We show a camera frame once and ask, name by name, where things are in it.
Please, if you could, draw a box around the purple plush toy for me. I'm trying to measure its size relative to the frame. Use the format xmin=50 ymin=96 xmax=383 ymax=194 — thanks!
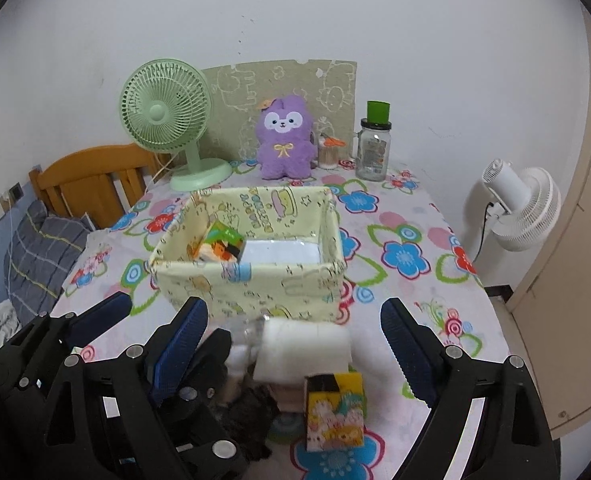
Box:
xmin=254 ymin=95 xmax=317 ymax=181

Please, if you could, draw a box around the pink wet wipes pack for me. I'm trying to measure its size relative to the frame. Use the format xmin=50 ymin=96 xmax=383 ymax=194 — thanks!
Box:
xmin=266 ymin=382 xmax=309 ymax=413

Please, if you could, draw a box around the clear plastic bag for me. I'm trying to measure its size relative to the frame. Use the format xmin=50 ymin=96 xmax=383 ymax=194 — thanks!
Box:
xmin=230 ymin=316 xmax=271 ymax=348

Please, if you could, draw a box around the dark grey cloth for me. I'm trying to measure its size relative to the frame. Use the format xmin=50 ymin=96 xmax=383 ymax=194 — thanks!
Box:
xmin=216 ymin=385 xmax=279 ymax=461

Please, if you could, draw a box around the white fan cable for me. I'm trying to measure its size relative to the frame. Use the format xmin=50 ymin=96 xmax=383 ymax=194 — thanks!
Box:
xmin=150 ymin=152 xmax=177 ymax=184

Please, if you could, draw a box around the cartoon print tissue pack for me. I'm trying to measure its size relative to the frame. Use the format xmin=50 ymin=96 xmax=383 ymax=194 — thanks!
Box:
xmin=304 ymin=371 xmax=366 ymax=452

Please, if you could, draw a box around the white wet wipes packet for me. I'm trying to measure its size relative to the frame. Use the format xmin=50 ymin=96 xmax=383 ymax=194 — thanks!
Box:
xmin=253 ymin=319 xmax=352 ymax=383

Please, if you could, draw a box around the green cartoon placemat board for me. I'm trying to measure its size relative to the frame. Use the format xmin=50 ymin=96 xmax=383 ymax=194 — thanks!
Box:
xmin=200 ymin=60 xmax=357 ymax=163

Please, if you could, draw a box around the white clip fan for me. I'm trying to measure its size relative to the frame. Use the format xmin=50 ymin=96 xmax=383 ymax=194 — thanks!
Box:
xmin=481 ymin=158 xmax=561 ymax=252

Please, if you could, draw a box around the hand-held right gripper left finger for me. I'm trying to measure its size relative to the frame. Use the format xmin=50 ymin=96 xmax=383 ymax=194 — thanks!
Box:
xmin=26 ymin=297 xmax=211 ymax=480

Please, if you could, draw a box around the glass mug jar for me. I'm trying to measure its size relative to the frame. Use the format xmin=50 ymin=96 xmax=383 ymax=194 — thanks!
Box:
xmin=354 ymin=119 xmax=393 ymax=181

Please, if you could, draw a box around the floral tablecloth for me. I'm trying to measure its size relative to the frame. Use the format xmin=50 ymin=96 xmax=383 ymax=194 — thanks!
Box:
xmin=60 ymin=157 xmax=513 ymax=480

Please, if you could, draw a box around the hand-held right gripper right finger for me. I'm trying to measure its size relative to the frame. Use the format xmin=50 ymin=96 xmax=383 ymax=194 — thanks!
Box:
xmin=380 ymin=297 xmax=561 ymax=480

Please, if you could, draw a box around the cotton swab jar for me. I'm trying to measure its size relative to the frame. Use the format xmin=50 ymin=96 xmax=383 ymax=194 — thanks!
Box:
xmin=317 ymin=132 xmax=343 ymax=170

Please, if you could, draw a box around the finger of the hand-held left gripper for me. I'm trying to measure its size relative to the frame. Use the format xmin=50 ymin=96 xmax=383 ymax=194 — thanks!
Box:
xmin=0 ymin=292 xmax=132 ymax=401
xmin=168 ymin=330 xmax=249 ymax=480

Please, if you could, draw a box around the wooden bed headboard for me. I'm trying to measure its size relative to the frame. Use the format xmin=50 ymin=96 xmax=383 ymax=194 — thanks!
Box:
xmin=29 ymin=144 xmax=176 ymax=231

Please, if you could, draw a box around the grey plaid pillow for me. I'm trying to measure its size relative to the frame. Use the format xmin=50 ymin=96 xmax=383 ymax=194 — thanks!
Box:
xmin=3 ymin=200 xmax=94 ymax=328

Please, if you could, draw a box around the yellow fabric storage basket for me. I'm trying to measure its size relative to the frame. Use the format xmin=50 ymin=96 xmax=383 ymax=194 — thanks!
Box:
xmin=149 ymin=186 xmax=349 ymax=323

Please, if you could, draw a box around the green desk fan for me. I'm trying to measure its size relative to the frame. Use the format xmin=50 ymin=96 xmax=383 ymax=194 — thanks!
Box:
xmin=120 ymin=58 xmax=234 ymax=192

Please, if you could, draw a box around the black fan cable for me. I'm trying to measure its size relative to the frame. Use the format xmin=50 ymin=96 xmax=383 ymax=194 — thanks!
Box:
xmin=473 ymin=202 xmax=491 ymax=263

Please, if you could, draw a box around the green plastic cup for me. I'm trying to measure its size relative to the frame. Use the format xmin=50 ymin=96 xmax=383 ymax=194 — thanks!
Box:
xmin=366 ymin=101 xmax=393 ymax=125

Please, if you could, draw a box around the orange green snack packet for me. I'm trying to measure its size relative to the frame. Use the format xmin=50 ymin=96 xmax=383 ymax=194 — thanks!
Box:
xmin=190 ymin=220 xmax=246 ymax=263

